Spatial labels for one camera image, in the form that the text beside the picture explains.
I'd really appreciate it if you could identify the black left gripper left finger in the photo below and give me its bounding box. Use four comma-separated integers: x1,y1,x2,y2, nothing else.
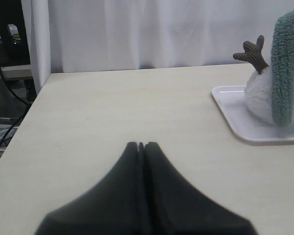
36,142,147,235

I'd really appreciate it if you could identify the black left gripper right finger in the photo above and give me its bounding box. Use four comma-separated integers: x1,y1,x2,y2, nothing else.
143,142,257,235

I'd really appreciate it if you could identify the white plastic tray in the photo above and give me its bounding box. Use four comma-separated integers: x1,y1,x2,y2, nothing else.
211,86,294,146

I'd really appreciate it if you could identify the white plush snowman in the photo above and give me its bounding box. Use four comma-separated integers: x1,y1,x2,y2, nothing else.
233,12,294,127

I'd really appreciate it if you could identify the teal fleece scarf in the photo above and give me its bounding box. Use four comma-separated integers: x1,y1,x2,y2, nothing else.
270,10,294,126

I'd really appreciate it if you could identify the white curtain backdrop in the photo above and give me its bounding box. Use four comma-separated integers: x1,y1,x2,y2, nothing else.
22,0,294,90

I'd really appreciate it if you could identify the dark monitor on shelf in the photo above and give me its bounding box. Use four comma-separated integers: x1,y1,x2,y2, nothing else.
0,0,30,67

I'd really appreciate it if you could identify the black cable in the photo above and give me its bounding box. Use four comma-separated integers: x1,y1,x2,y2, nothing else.
0,29,32,160

